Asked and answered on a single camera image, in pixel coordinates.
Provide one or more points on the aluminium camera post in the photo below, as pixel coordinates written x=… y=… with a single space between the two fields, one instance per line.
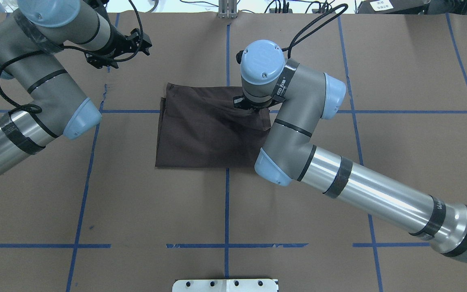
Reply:
x=227 y=9

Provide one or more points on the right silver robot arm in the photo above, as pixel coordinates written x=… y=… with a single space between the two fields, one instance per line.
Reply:
x=306 y=96

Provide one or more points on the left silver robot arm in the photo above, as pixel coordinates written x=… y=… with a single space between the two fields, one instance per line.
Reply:
x=47 y=102

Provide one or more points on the white arm mounting base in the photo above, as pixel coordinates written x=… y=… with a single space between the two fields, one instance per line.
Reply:
x=226 y=285

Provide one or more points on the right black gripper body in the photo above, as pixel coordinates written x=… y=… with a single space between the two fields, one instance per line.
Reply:
x=253 y=108

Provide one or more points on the dark brown t-shirt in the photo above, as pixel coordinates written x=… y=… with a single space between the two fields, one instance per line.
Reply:
x=199 y=127

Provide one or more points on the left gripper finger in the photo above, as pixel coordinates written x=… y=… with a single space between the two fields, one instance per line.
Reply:
x=144 y=50
x=142 y=40

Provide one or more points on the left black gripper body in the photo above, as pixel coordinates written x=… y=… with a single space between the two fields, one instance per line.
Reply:
x=116 y=43

